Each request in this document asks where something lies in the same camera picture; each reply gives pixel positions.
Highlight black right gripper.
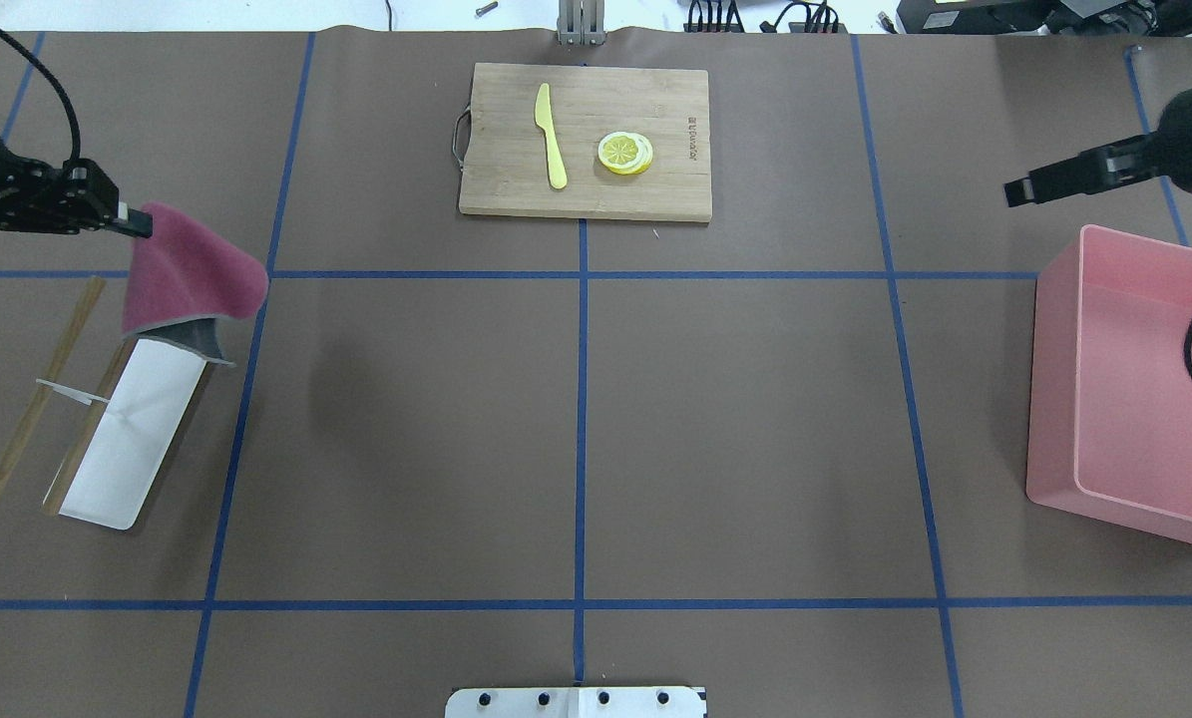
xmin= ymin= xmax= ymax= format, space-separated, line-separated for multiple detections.
xmin=1004 ymin=135 xmax=1165 ymax=208

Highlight bamboo cutting board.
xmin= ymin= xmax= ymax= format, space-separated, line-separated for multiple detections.
xmin=458 ymin=61 xmax=713 ymax=223

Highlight magenta grey wiping cloth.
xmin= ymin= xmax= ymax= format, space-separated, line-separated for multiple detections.
xmin=122 ymin=202 xmax=271 ymax=365

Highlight white metal base plate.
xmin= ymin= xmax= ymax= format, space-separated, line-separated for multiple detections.
xmin=443 ymin=685 xmax=709 ymax=717

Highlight pink plastic bin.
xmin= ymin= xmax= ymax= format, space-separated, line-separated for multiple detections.
xmin=1025 ymin=224 xmax=1192 ymax=541

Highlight yellow plastic knife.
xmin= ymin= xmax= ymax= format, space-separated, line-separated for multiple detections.
xmin=535 ymin=83 xmax=569 ymax=190

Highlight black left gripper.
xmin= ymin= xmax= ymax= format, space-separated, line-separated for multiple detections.
xmin=0 ymin=159 xmax=155 ymax=239

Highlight grey metal camera post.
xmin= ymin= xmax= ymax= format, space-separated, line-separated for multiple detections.
xmin=555 ymin=0 xmax=607 ymax=47

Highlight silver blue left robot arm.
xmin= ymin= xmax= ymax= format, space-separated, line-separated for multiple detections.
xmin=0 ymin=27 xmax=154 ymax=239

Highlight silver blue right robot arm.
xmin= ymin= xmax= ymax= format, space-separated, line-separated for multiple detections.
xmin=1004 ymin=88 xmax=1192 ymax=208

